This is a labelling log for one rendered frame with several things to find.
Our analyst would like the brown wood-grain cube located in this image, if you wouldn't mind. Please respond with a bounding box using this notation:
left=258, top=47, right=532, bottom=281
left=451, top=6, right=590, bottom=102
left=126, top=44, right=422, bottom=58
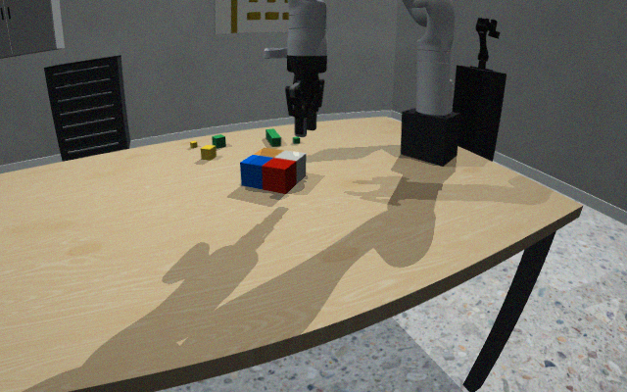
left=253, top=148, right=284, bottom=158

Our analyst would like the red cube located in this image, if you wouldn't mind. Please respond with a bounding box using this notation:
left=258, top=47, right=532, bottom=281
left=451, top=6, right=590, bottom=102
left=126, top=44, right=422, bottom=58
left=262, top=158, right=297, bottom=194

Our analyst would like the blue cube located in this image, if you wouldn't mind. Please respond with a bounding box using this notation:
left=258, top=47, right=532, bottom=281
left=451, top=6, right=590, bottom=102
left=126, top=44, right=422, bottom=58
left=240, top=155, right=272, bottom=189

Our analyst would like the yellow cube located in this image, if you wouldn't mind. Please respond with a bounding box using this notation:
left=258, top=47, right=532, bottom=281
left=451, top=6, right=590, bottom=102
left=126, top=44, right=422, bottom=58
left=201, top=145, right=217, bottom=160

